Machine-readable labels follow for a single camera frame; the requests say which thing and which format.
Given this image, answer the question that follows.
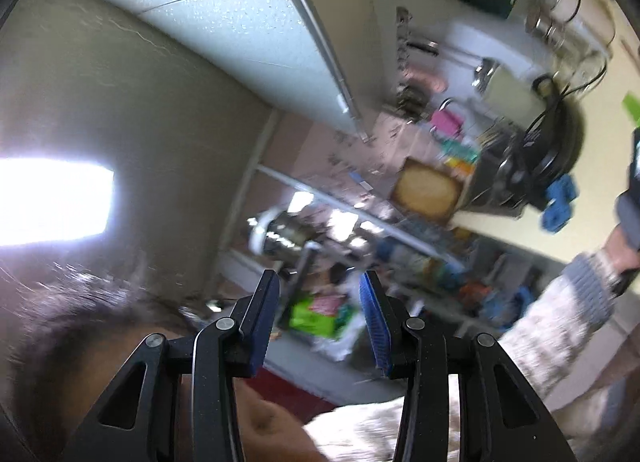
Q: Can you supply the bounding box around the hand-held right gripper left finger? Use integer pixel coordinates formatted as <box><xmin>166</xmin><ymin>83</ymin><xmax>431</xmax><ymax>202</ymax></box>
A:
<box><xmin>62</xmin><ymin>269</ymin><xmax>281</xmax><ymax>462</ymax></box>

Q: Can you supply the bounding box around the person's head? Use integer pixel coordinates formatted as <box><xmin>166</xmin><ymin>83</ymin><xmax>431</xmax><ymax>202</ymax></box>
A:
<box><xmin>7</xmin><ymin>282</ymin><xmax>326</xmax><ymax>462</ymax></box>

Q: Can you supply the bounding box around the bright ceiling light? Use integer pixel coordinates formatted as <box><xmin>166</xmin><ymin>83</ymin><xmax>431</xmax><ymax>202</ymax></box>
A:
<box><xmin>0</xmin><ymin>157</ymin><xmax>115</xmax><ymax>245</ymax></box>

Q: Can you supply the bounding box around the white cup with ladles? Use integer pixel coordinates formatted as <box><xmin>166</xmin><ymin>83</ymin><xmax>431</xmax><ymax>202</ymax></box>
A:
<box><xmin>480</xmin><ymin>67</ymin><xmax>543</xmax><ymax>125</ymax></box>

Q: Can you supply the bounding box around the person's left hand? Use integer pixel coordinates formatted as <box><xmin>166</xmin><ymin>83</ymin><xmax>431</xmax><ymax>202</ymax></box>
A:
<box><xmin>601</xmin><ymin>224</ymin><xmax>640</xmax><ymax>274</ymax></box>

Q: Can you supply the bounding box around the white electric kettle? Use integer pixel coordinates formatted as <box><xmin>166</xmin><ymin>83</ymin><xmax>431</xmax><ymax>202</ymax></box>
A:
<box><xmin>535</xmin><ymin>0</ymin><xmax>616</xmax><ymax>48</ymax></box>

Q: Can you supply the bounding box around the black electric griddle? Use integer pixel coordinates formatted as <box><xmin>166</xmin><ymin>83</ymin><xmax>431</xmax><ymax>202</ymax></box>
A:
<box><xmin>500</xmin><ymin>74</ymin><xmax>586</xmax><ymax>198</ymax></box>

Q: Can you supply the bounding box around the person's fuzzy sweater torso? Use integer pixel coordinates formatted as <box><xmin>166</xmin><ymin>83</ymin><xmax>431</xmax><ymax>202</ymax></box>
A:
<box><xmin>302</xmin><ymin>372</ymin><xmax>601</xmax><ymax>462</ymax></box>

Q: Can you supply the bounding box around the metal storage rack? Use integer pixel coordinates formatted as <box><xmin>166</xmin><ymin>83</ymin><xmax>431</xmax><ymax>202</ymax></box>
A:
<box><xmin>220</xmin><ymin>162</ymin><xmax>501</xmax><ymax>343</ymax></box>

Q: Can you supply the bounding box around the steel ladle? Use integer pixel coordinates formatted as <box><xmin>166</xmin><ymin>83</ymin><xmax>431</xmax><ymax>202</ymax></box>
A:
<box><xmin>440</xmin><ymin>44</ymin><xmax>501</xmax><ymax>93</ymax></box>

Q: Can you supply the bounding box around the blue cloth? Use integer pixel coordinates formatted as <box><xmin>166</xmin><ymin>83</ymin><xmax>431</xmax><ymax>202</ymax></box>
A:
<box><xmin>540</xmin><ymin>174</ymin><xmax>578</xmax><ymax>233</ymax></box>

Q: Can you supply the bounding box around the pink cloth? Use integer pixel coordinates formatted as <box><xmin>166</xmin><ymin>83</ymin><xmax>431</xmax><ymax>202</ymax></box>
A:
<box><xmin>430</xmin><ymin>109</ymin><xmax>463</xmax><ymax>135</ymax></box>

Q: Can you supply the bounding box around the pink hanging spatula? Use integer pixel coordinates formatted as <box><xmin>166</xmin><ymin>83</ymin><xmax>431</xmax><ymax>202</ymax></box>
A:
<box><xmin>405</xmin><ymin>73</ymin><xmax>446</xmax><ymax>90</ymax></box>

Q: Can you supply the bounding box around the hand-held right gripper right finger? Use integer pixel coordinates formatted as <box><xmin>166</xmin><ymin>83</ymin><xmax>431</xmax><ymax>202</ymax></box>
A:
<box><xmin>360</xmin><ymin>270</ymin><xmax>576</xmax><ymax>462</ymax></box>

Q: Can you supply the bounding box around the green bag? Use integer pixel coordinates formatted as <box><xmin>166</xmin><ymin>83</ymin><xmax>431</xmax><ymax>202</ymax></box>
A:
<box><xmin>290</xmin><ymin>294</ymin><xmax>346</xmax><ymax>338</ymax></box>

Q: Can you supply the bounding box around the wooden cutting board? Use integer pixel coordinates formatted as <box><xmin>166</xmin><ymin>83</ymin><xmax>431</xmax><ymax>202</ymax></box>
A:
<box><xmin>390</xmin><ymin>158</ymin><xmax>461</xmax><ymax>225</ymax></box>

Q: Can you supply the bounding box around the steel pot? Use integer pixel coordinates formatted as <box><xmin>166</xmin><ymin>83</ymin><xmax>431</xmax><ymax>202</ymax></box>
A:
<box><xmin>247</xmin><ymin>207</ymin><xmax>326</xmax><ymax>263</ymax></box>

